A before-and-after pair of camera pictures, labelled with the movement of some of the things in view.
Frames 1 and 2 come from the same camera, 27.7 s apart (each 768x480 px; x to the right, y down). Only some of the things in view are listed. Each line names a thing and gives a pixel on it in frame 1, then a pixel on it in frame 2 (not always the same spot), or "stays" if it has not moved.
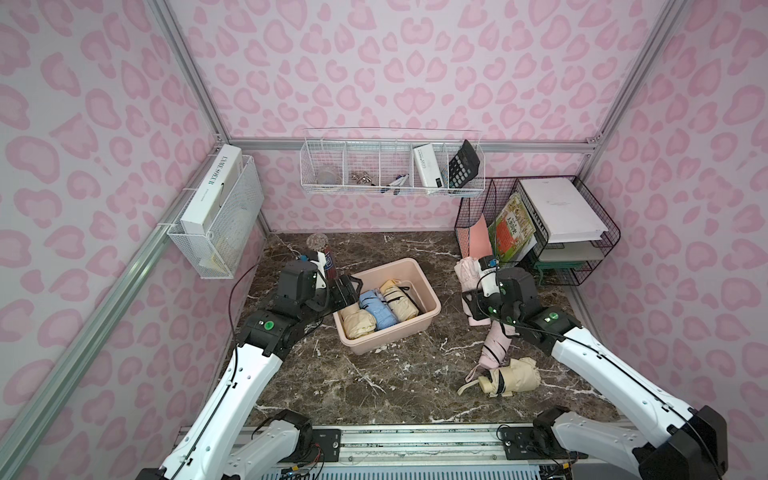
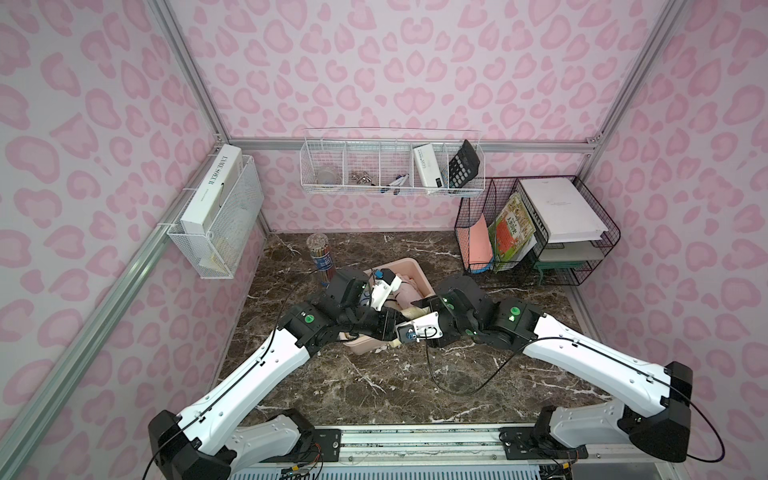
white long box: x=216 y=192 stays
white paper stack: x=564 y=210 stays
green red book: x=511 y=233 stays
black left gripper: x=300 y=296 to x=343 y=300
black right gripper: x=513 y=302 to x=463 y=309
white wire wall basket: x=361 y=165 stays
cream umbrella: x=519 y=375 to x=410 y=313
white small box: x=429 y=166 stays
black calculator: x=463 y=166 stays
